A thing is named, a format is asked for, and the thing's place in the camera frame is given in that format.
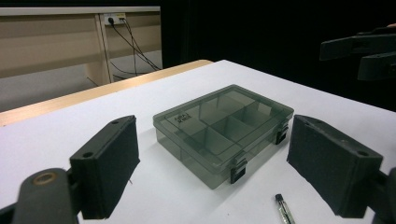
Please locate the clear grey compartment box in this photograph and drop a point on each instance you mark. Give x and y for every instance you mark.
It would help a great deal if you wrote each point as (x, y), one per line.
(218, 130)

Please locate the white wall socket strip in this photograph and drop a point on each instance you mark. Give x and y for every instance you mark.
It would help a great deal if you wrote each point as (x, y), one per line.
(117, 17)

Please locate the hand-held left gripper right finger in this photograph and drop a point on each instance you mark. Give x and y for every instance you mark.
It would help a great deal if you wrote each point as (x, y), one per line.
(330, 161)

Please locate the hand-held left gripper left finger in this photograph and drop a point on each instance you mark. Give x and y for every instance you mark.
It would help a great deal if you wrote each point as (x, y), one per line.
(106, 161)

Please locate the small silver pen-shaped tool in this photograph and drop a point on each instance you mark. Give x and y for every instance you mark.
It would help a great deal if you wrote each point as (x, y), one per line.
(284, 210)

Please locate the black plug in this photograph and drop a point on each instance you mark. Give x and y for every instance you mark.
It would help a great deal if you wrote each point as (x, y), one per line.
(110, 21)

